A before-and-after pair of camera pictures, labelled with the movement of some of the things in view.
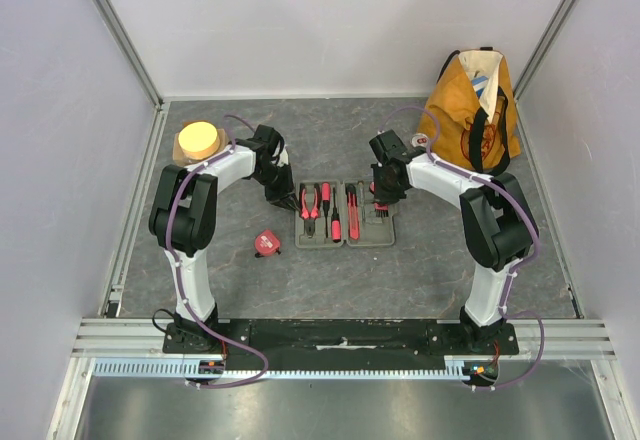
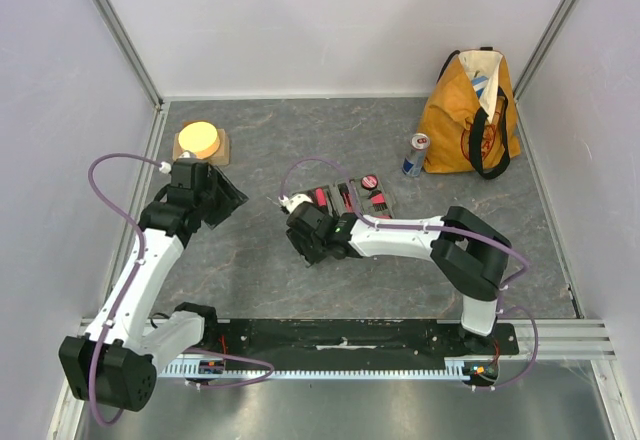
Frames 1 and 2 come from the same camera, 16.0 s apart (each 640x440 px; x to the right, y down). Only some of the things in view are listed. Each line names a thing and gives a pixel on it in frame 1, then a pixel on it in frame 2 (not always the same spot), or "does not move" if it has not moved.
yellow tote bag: x=473 y=101 does not move
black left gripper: x=285 y=195 to x=231 y=198
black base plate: x=342 y=341 does not move
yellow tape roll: x=198 y=140 does not move
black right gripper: x=382 y=197 to x=301 y=241
